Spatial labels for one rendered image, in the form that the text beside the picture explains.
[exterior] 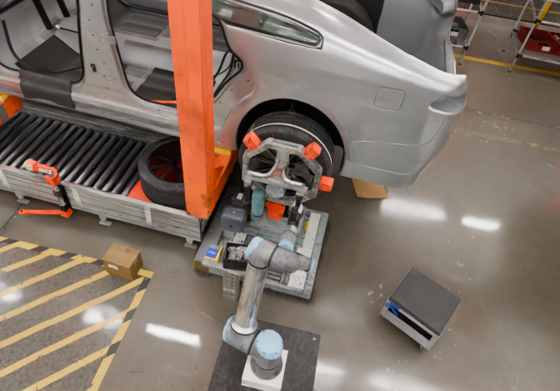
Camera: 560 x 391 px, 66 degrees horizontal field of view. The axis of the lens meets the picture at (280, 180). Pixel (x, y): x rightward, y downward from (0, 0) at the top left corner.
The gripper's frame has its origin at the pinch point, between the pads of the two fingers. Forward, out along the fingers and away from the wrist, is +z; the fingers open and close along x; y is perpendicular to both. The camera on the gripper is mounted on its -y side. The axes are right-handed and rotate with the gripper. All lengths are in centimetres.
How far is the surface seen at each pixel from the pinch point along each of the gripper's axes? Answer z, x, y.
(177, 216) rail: 0, -87, 46
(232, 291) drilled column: -35, -32, 69
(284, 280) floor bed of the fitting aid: -12, 1, 75
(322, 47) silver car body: 47, -6, -87
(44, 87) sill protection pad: 46, -210, -9
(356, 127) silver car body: 44, 25, -37
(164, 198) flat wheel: 11, -102, 43
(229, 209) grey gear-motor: 16, -52, 43
